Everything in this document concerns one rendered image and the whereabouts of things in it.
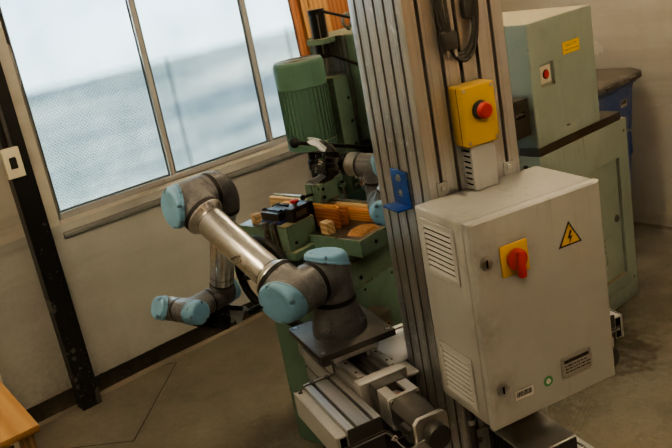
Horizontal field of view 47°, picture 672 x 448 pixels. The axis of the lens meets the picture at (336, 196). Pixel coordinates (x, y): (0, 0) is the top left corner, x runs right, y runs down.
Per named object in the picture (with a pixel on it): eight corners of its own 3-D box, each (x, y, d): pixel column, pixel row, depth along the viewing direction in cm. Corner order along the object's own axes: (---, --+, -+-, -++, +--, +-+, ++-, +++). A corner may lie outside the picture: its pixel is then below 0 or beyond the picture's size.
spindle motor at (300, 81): (279, 153, 275) (261, 66, 266) (312, 139, 287) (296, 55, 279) (315, 154, 263) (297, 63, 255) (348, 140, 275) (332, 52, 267)
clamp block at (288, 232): (262, 248, 271) (257, 224, 269) (289, 234, 280) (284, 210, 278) (292, 252, 261) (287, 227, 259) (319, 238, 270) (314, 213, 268)
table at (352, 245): (222, 249, 287) (218, 233, 286) (280, 220, 308) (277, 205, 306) (344, 269, 247) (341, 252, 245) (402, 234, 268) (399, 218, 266)
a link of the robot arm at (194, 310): (215, 291, 237) (194, 288, 245) (186, 306, 229) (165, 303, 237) (222, 314, 239) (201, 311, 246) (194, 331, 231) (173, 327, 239)
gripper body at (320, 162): (310, 150, 245) (339, 151, 237) (329, 150, 251) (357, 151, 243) (310, 174, 246) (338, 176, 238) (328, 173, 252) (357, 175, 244)
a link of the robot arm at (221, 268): (225, 155, 230) (222, 288, 254) (196, 166, 222) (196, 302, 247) (252, 170, 223) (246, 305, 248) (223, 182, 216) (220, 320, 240)
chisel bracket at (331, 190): (308, 206, 280) (303, 184, 278) (333, 194, 290) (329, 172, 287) (323, 208, 275) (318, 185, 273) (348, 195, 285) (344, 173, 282)
